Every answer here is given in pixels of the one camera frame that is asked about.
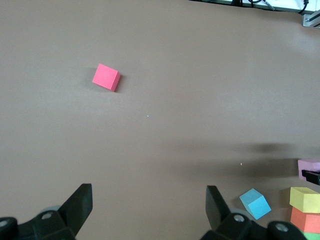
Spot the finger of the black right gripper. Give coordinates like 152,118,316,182
301,169,320,186

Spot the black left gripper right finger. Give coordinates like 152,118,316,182
201,184,308,240

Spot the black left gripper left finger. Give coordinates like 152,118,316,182
0,183,93,240

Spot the pink foam cube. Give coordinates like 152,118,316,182
297,158,320,181

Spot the yellow foam cube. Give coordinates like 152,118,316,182
289,186,320,215

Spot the orange foam cube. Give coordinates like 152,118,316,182
289,206,320,234

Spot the green foam cube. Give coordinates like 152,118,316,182
301,231,320,240

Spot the blue foam cube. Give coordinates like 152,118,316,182
239,188,272,221

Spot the red foam cube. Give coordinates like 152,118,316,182
91,63,122,93

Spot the aluminium frame profile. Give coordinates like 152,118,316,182
303,11,320,28

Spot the black cable bundle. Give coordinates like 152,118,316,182
231,0,312,15

